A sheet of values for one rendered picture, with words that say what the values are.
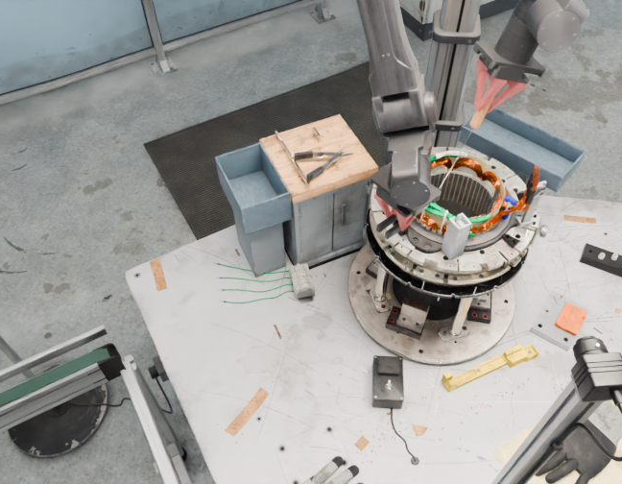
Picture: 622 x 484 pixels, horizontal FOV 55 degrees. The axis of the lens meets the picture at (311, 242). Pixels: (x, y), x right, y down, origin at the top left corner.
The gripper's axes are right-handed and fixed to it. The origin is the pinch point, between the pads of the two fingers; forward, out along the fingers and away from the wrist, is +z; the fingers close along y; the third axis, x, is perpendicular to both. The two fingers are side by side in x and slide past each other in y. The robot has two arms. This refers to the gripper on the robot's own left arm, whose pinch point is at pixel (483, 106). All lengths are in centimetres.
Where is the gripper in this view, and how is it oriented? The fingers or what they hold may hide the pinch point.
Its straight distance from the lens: 104.5
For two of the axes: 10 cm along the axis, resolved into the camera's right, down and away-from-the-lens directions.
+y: 9.3, 0.4, 3.7
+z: -2.9, 7.1, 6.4
